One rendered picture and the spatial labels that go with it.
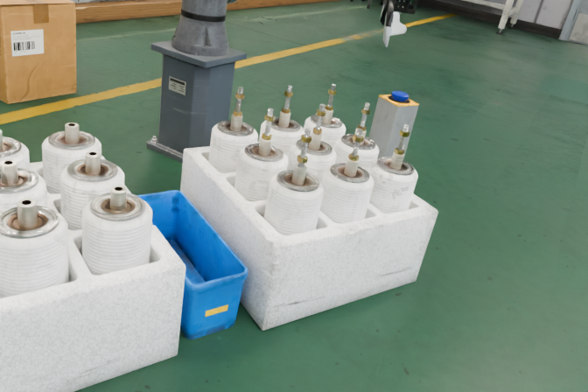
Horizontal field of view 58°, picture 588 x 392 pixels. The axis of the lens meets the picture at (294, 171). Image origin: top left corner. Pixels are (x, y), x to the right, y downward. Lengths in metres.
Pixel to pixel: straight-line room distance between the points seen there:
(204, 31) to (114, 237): 0.78
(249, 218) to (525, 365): 0.57
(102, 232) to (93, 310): 0.11
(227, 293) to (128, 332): 0.18
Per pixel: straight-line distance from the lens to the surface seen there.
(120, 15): 3.13
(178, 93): 1.47
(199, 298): 0.89
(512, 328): 1.19
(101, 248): 0.79
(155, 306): 0.83
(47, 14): 1.86
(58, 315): 0.78
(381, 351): 1.01
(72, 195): 0.88
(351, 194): 0.97
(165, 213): 1.14
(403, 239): 1.08
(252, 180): 0.99
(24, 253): 0.75
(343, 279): 1.03
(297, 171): 0.91
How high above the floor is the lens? 0.67
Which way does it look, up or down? 25 degrees down
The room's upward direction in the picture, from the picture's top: 11 degrees clockwise
